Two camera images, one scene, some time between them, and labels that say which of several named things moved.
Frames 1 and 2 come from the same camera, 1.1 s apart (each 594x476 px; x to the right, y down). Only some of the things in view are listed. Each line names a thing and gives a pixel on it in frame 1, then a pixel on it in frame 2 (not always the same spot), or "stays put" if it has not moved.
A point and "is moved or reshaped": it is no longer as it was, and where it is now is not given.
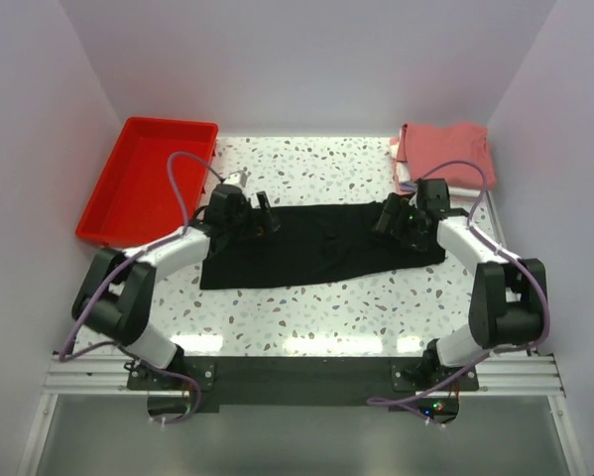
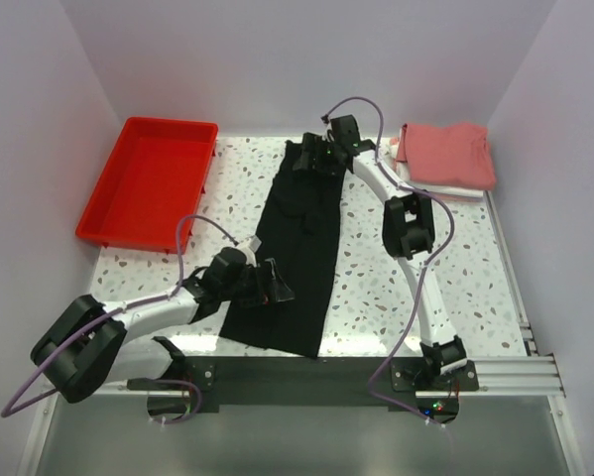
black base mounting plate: (302, 380) stays put
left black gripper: (261, 224) -> (258, 296)
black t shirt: (311, 242) is moved or reshaped
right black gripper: (398, 206) -> (314, 145)
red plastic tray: (132, 201) stays put
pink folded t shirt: (458, 154) stays put
